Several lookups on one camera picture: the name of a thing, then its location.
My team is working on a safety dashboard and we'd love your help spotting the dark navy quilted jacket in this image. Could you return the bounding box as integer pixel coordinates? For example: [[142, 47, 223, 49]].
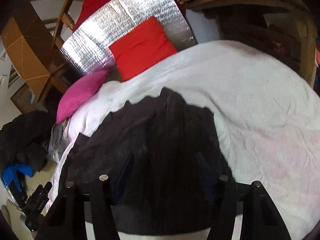
[[59, 88, 231, 236]]

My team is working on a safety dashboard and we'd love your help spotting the blue jacket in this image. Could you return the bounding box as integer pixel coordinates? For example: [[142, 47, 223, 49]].
[[2, 164, 34, 192]]

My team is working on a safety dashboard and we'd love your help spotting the black coat pile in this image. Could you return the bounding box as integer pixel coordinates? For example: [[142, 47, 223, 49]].
[[1, 111, 55, 172]]

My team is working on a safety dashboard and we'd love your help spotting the grey garment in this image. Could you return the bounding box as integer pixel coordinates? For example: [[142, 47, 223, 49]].
[[48, 122, 69, 163]]

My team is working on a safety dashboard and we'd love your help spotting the white bed blanket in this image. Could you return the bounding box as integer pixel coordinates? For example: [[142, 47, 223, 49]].
[[46, 39, 320, 240]]

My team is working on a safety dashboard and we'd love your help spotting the pink pillow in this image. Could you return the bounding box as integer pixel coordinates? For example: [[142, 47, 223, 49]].
[[56, 70, 108, 124]]

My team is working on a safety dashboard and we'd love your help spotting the brown wooden pillar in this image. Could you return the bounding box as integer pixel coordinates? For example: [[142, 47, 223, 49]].
[[2, 0, 68, 100]]

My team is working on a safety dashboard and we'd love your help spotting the silver foil insulation board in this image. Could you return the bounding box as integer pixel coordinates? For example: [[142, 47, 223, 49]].
[[61, 0, 197, 75]]

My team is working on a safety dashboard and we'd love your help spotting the red pillow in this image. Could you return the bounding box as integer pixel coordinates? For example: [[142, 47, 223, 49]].
[[109, 16, 177, 81]]

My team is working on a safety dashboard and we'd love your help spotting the wooden side table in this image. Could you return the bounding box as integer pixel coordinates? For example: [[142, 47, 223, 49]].
[[186, 0, 317, 86]]

